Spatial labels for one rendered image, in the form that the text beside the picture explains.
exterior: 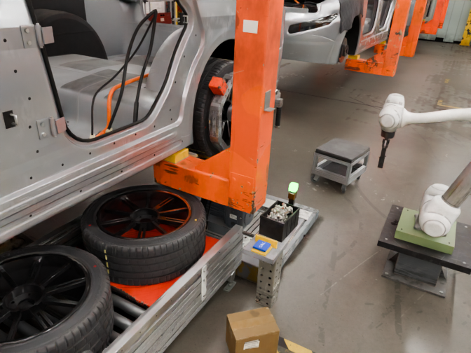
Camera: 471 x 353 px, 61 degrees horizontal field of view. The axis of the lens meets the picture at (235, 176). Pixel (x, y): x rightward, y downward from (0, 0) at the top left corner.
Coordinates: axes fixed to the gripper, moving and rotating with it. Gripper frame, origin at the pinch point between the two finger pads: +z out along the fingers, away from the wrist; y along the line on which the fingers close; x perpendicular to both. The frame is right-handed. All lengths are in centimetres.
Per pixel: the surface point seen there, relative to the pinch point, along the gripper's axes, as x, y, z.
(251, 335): 36, -109, 53
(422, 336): -41, -55, 71
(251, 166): 59, -64, -9
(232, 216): 77, -42, 38
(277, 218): 42, -65, 16
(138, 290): 94, -116, 44
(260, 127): 56, -63, -31
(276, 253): 37, -80, 26
